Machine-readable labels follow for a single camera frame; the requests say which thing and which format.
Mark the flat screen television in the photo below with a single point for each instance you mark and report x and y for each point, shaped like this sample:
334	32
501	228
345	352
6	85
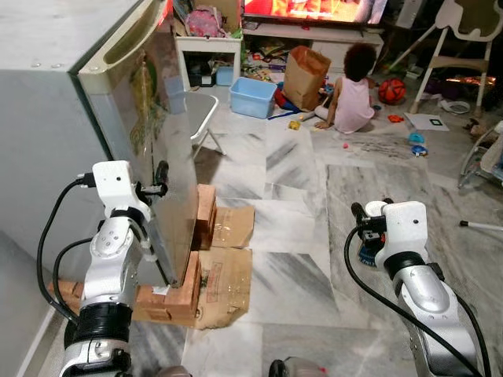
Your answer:
314	9

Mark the black box device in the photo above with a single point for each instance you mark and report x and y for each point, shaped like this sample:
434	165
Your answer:
203	77

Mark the white television stand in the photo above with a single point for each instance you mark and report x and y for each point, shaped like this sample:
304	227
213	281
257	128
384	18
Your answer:
314	35

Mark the small orange toy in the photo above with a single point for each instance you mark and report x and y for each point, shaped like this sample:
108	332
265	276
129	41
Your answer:
395	118

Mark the grey metal frame seat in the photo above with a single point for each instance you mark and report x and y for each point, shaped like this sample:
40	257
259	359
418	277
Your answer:
491	157

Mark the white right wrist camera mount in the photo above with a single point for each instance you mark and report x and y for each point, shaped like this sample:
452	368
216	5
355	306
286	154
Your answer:
407	228

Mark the white side table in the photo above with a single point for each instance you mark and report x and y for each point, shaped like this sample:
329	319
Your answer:
208	43

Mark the small yellow toy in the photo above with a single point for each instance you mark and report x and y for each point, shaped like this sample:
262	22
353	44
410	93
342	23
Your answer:
294	124

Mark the white rod with black tip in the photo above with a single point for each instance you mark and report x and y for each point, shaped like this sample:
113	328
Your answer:
483	226

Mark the small blue toy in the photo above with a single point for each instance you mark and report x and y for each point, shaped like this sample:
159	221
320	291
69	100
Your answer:
416	141

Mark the flattened brown cardboard sheet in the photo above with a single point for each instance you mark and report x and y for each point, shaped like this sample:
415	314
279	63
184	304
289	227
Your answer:
234	228
228	287

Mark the white fridge door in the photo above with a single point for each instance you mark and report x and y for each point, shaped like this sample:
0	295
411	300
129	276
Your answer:
169	157

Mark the seated child in pink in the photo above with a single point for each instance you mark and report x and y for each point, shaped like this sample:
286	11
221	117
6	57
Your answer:
352	102

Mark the white high chair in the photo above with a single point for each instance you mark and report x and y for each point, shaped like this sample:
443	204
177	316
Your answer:
471	20

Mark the large blue plastic bin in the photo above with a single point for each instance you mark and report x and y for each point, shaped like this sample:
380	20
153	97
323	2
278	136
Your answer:
251	98

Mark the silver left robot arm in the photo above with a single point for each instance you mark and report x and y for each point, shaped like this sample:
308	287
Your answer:
110	267

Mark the small blue box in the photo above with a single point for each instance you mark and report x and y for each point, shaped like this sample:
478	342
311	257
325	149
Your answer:
225	76

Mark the brown paper bag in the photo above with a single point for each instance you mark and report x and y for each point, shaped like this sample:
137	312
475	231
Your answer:
302	78

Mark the robot left leg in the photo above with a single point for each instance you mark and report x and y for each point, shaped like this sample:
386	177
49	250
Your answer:
174	371

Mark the white paper with black marker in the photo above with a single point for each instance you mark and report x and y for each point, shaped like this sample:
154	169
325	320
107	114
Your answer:
427	122

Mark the pink backpack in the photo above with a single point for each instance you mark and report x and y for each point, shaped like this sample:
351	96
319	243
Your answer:
204	22

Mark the white fridge body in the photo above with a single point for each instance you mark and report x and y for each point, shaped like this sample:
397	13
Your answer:
47	118

